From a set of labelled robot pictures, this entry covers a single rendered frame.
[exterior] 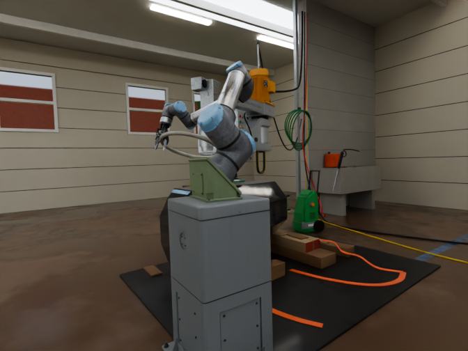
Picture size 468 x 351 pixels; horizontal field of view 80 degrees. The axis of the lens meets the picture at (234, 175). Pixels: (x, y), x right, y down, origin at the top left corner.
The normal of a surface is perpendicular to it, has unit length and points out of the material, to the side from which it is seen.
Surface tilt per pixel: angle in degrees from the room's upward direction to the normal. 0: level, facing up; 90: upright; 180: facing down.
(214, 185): 90
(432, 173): 90
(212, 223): 90
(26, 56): 90
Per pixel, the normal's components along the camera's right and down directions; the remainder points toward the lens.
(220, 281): 0.56, 0.03
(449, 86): -0.83, 0.05
